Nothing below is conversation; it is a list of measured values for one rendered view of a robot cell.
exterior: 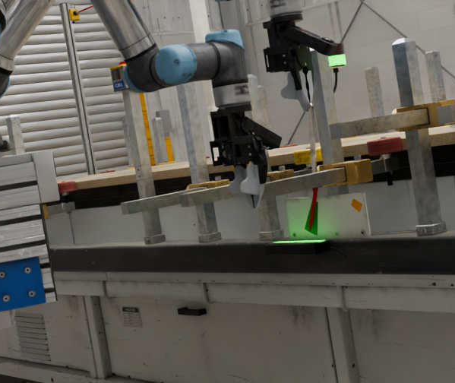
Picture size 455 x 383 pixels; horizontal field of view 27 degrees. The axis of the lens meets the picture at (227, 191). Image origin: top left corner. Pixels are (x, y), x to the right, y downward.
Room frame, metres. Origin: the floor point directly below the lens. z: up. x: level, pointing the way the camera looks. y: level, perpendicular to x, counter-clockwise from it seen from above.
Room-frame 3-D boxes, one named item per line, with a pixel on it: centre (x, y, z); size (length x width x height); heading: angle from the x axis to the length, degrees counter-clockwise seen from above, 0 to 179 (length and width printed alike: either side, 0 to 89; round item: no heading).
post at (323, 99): (2.17, -0.25, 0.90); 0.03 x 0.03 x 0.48; 39
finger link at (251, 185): (1.94, -0.05, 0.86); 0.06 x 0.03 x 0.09; 129
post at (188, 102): (2.56, 0.07, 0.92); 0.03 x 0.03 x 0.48; 39
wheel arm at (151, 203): (2.49, 0.09, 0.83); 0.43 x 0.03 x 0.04; 129
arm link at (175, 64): (1.90, 0.05, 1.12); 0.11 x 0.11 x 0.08; 39
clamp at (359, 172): (2.16, -0.27, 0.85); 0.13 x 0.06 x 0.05; 39
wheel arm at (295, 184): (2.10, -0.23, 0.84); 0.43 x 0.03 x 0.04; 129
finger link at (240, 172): (1.96, -0.03, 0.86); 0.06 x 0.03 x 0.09; 129
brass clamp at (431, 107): (1.96, -0.42, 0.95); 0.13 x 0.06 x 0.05; 39
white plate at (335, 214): (2.18, -0.21, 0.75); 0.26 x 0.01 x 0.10; 39
